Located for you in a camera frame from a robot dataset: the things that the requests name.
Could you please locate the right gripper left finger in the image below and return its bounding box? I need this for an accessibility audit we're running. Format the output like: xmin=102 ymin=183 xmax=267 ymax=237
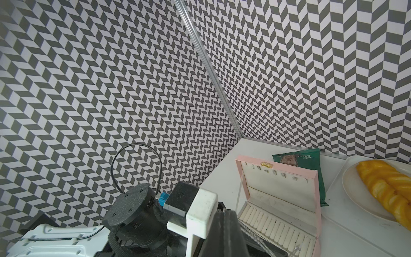
xmin=199 ymin=209 xmax=231 ymax=257

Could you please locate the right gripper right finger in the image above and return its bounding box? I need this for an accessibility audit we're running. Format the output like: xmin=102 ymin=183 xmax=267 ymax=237
xmin=224 ymin=210 xmax=249 ymax=257

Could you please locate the pink jewelry box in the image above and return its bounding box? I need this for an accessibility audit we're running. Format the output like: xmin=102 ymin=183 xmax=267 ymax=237
xmin=235 ymin=156 xmax=322 ymax=257

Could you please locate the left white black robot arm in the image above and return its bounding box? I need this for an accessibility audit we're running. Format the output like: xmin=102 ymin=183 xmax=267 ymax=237
xmin=6 ymin=184 xmax=170 ymax=257

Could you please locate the white cutting board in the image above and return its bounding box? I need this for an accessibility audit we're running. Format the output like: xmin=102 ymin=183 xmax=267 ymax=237
xmin=322 ymin=156 xmax=411 ymax=257

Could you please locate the green crisp bag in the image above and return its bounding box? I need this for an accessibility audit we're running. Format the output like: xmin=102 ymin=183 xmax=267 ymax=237
xmin=272 ymin=148 xmax=328 ymax=207

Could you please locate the white plate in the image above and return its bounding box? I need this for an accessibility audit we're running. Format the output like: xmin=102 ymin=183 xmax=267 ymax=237
xmin=342 ymin=160 xmax=411 ymax=223

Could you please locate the yellow braided bread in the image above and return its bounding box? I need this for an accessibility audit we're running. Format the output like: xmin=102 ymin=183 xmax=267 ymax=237
xmin=356 ymin=160 xmax=411 ymax=230

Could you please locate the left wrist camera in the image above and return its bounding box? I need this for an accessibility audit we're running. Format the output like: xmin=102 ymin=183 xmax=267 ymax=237
xmin=158 ymin=182 xmax=218 ymax=257

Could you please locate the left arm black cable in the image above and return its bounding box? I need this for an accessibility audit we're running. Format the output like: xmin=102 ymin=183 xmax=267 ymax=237
xmin=110 ymin=143 xmax=163 ymax=195

